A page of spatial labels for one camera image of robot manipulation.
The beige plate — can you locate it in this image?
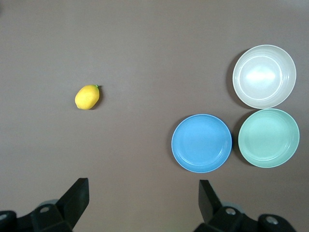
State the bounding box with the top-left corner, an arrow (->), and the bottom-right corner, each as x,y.
232,44 -> 297,110

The blue plate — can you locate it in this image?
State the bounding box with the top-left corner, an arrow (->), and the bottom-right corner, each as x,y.
171,113 -> 233,174

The light green plate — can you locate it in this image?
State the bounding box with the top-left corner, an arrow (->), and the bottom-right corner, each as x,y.
238,108 -> 301,169

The brown table cover sheet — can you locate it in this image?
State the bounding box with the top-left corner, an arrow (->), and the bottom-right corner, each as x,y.
0,0 -> 309,232

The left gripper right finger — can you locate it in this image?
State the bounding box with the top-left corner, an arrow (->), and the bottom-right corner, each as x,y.
198,179 -> 298,232

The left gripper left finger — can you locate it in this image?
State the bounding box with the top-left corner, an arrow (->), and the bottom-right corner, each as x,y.
0,177 -> 90,232

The yellow lemon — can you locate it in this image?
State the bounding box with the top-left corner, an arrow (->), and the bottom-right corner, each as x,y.
74,84 -> 101,111

